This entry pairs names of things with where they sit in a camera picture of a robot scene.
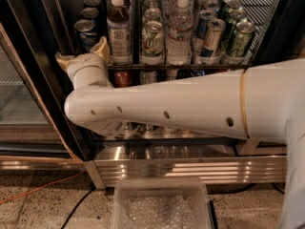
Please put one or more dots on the brown tea bottle front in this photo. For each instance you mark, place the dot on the brown tea bottle front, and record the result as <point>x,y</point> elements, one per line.
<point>119,33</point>

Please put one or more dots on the silver can bottom middle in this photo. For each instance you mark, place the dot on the silver can bottom middle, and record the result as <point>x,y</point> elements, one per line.
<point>148,129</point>

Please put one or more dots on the silver can middle shelf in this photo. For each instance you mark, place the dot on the silver can middle shelf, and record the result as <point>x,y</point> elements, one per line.
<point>171,74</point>

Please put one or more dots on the white can middle shelf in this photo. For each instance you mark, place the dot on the white can middle shelf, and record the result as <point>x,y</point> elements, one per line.
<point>148,77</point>

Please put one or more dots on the stainless steel fridge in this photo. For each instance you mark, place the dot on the stainless steel fridge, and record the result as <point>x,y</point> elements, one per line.
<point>38,29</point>

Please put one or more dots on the water bottle front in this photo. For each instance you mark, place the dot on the water bottle front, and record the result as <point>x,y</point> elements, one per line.
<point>179,33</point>

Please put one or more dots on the clear plastic bin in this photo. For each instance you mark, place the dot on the clear plastic bin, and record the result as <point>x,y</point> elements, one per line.
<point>161,203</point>

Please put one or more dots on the orange can middle shelf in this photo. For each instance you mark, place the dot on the orange can middle shelf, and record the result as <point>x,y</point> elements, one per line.
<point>122,79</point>

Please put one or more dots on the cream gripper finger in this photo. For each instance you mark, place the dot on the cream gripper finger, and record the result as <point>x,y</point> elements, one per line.
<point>102,49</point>
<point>63,60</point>

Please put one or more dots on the blue pepsi can front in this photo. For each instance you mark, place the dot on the blue pepsi can front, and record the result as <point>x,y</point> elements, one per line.
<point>86,34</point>

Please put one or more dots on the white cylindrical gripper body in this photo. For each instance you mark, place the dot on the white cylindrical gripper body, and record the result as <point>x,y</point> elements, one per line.
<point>83,62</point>

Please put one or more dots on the silver can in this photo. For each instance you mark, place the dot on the silver can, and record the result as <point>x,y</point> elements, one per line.
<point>148,129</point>
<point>128,128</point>

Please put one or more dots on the red bull can front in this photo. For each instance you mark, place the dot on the red bull can front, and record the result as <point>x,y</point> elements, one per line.
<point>212,38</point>

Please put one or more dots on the green soda can front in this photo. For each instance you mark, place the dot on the green soda can front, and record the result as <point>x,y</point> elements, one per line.
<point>240,41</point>

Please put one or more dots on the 7up can front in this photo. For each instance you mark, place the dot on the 7up can front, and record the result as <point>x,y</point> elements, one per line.
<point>152,43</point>

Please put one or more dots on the white can shelf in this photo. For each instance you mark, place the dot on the white can shelf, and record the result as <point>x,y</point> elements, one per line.
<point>171,131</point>
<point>148,77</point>

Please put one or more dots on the silver can bottom left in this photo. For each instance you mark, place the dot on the silver can bottom left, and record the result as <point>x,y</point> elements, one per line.
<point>128,128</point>

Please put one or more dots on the white can bottom shelf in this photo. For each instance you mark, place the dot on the white can bottom shelf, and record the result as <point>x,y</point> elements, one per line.
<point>171,131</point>

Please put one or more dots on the blue pepsi can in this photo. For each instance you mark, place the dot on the blue pepsi can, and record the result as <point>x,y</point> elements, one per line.
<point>86,34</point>
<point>93,15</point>
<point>95,4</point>

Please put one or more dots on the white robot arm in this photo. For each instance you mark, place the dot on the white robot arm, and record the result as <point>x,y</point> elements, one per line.
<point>265,103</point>

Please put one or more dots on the glass fridge door left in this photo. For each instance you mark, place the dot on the glass fridge door left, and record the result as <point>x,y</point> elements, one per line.
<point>28,133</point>

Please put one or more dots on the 7up can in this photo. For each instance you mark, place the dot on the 7up can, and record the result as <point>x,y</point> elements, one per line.
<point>152,15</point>
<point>152,43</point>
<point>148,4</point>

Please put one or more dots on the red bull can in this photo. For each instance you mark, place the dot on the red bull can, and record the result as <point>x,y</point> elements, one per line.
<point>198,6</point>
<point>204,17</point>
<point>212,38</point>

